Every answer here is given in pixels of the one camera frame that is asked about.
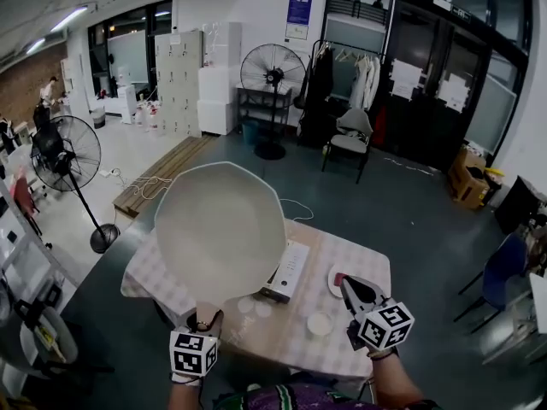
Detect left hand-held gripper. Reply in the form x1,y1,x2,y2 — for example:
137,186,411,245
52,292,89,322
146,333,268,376
168,309,225,378

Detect blue chair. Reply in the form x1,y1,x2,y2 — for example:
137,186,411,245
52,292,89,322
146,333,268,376
453,231,532,335

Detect black standing fan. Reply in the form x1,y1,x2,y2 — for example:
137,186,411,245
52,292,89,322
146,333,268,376
30,114,122,255
239,43,308,161

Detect blue wall poster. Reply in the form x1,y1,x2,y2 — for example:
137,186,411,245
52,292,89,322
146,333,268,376
287,0,314,26

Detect person's patterned purple shirt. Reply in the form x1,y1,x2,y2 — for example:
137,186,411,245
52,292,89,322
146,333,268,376
212,381,444,410

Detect wooden slatted platform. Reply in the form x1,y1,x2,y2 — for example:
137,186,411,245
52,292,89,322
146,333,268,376
112,134,220,220

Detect grey chair with black legs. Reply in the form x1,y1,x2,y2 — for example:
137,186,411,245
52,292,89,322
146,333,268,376
321,108,374,185

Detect cardboard box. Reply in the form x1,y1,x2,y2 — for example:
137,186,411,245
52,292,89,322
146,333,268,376
446,146,491,210

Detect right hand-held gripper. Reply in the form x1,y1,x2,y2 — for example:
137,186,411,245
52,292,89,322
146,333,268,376
334,272,416,352

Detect small white dish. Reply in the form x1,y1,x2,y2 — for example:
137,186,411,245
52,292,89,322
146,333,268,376
307,310,335,337

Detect stack of white boxes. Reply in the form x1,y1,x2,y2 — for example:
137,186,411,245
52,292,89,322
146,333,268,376
197,20,244,137

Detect black office chair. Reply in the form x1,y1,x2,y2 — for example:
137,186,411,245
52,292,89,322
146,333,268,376
30,116,66,175

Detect white metal shelf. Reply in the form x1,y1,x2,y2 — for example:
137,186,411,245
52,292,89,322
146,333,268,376
0,176,83,315

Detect white cable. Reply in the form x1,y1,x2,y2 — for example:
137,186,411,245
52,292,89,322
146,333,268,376
279,197,315,222

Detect white plate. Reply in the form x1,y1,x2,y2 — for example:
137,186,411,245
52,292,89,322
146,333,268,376
327,264,356,299

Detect white paper notice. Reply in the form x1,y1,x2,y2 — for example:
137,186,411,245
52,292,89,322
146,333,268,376
436,73,471,113
390,58,425,101

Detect teal bucket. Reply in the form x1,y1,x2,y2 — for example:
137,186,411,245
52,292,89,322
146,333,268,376
241,119,261,146

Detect black shelf table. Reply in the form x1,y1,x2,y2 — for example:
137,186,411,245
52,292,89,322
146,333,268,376
235,83,294,128

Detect pink checkered tablecloth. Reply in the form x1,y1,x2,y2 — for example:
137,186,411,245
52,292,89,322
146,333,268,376
120,217,392,380

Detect person's left forearm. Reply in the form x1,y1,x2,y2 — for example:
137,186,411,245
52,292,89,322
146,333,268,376
168,372,205,410

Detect black clothes rack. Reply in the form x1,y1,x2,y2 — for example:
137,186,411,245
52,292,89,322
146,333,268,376
297,38,389,148

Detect white induction stove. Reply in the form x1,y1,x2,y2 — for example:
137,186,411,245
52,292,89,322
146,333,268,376
261,238,311,304

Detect grey metal locker cabinet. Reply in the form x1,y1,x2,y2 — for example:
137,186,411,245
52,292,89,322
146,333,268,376
154,29,204,138

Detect person's right forearm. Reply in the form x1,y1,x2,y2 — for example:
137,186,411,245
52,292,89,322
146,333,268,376
368,347,431,410

